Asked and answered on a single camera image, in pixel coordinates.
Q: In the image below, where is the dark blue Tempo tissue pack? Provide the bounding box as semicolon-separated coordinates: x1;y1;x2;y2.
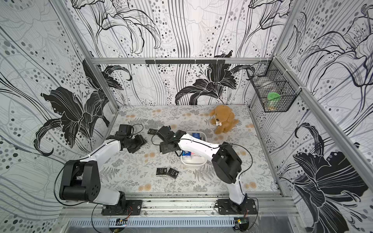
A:
182;150;192;158

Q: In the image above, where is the blue Vinda tissue pack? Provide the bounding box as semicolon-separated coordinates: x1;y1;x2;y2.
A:
192;133;201;139

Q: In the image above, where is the white plastic storage box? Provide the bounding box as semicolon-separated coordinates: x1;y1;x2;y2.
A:
180;131;207;167

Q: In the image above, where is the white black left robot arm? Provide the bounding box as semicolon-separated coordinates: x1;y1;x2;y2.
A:
59;135;147;208

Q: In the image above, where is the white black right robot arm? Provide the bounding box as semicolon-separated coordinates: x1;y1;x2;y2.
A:
157;131;244;204

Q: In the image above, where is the black tissue pack far left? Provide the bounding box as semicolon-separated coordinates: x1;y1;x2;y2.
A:
147;129;158;135

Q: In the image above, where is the black tissue pack front right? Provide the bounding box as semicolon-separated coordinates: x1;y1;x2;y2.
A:
167;168;180;179

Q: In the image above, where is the brown plush dog toy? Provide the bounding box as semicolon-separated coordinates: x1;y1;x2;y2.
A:
210;105;239;135

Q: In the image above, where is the green lidded cup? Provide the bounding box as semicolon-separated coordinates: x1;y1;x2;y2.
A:
267;92;281;109

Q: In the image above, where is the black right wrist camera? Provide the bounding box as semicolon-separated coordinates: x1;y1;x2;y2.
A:
156;126;174;142

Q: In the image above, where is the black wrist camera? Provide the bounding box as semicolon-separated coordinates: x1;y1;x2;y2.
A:
156;126;174;142
116;124;134;138

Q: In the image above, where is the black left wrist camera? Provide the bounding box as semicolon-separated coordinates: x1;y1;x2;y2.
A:
116;124;134;138

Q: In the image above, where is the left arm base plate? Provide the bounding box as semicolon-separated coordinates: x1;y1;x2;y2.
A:
101;200;143;216

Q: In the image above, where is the white slotted cable duct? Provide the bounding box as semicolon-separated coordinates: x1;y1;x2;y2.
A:
68;217;235;228

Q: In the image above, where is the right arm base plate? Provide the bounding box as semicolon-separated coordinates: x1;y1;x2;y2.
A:
215;199;258;215

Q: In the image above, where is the black wire wall basket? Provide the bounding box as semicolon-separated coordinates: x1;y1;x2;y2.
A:
246;58;298;113

